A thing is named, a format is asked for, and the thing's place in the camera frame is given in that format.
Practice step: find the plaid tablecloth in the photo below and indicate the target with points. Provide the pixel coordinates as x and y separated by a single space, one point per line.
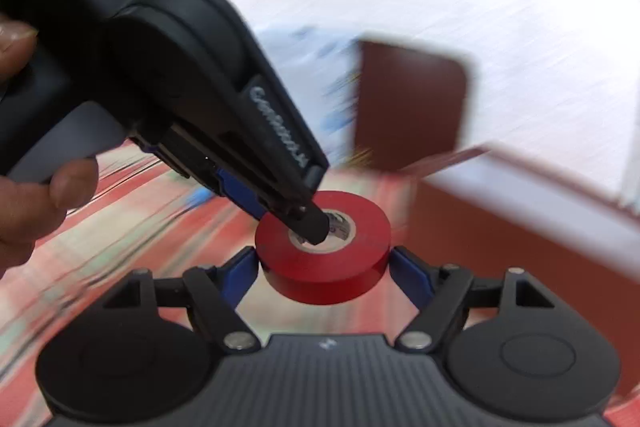
125 247

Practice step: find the person's left hand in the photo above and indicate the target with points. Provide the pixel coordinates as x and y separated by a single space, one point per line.
30 207

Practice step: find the brown cardboard box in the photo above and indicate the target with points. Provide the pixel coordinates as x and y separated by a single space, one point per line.
500 267

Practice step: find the red tape roll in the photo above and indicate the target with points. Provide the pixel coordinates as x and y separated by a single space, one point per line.
350 257

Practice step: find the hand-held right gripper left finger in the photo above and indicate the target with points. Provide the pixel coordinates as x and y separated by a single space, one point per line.
246 268

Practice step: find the brown wooden board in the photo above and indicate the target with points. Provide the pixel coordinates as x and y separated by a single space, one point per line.
410 107

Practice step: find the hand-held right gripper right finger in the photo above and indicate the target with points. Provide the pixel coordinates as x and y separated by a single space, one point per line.
407 274

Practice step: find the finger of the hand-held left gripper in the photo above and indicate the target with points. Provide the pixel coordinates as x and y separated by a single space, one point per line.
310 224
239 193

